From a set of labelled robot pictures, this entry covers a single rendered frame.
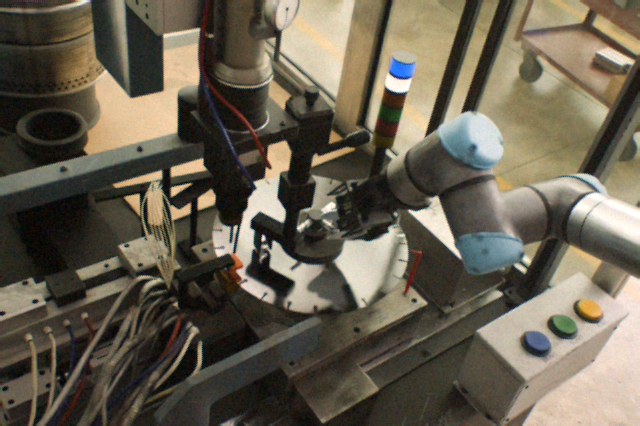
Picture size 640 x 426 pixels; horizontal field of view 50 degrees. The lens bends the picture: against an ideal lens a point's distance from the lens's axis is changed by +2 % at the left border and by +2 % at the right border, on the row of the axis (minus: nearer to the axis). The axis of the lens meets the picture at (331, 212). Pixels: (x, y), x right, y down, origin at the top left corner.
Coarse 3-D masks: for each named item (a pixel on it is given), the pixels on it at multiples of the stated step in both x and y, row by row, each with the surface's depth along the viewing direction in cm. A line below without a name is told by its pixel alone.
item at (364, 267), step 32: (256, 192) 121; (320, 192) 124; (256, 256) 109; (288, 256) 111; (352, 256) 113; (384, 256) 114; (256, 288) 104; (288, 288) 105; (320, 288) 106; (352, 288) 107; (384, 288) 109
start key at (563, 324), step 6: (558, 318) 116; (564, 318) 116; (570, 318) 116; (552, 324) 115; (558, 324) 115; (564, 324) 115; (570, 324) 115; (558, 330) 114; (564, 330) 114; (570, 330) 114
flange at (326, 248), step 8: (304, 216) 117; (304, 232) 112; (312, 232) 112; (320, 232) 112; (328, 232) 114; (304, 240) 112; (312, 240) 112; (320, 240) 113; (328, 240) 113; (336, 240) 114; (344, 240) 114; (304, 248) 111; (312, 248) 111; (320, 248) 111; (328, 248) 112; (336, 248) 112; (296, 256) 111; (304, 256) 110; (312, 256) 110; (320, 256) 110; (328, 256) 111
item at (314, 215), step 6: (330, 204) 114; (306, 210) 112; (312, 210) 112; (318, 210) 112; (324, 210) 113; (312, 216) 111; (318, 216) 111; (306, 222) 110; (312, 222) 110; (318, 222) 111; (324, 222) 111; (300, 228) 109; (312, 228) 111; (318, 228) 112; (330, 228) 110; (336, 228) 110
